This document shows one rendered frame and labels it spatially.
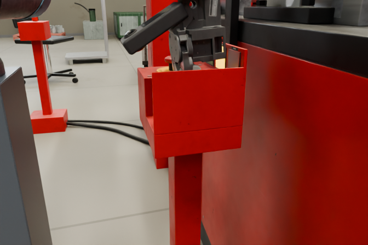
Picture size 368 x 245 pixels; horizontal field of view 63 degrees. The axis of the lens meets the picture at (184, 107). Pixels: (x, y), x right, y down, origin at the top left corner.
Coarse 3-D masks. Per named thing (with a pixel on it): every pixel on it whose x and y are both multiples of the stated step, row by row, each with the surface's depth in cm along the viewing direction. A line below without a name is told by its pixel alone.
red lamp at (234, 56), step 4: (228, 52) 55; (232, 52) 54; (236, 52) 52; (228, 56) 55; (232, 56) 54; (236, 56) 52; (228, 60) 56; (232, 60) 54; (236, 60) 52; (228, 64) 56; (232, 64) 54; (236, 64) 53
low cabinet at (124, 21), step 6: (114, 12) 875; (120, 12) 875; (126, 12) 875; (132, 12) 875; (138, 12) 875; (114, 18) 870; (120, 18) 780; (126, 18) 784; (132, 18) 788; (138, 18) 792; (114, 24) 895; (120, 24) 785; (126, 24) 789; (132, 24) 793; (138, 24) 797; (114, 30) 932; (120, 30) 789; (126, 30) 794; (120, 36) 795
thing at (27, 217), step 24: (0, 96) 54; (24, 96) 70; (0, 120) 56; (24, 120) 68; (0, 144) 57; (24, 144) 66; (0, 168) 58; (24, 168) 65; (0, 192) 60; (24, 192) 63; (0, 216) 61; (24, 216) 63; (0, 240) 63; (24, 240) 64; (48, 240) 82
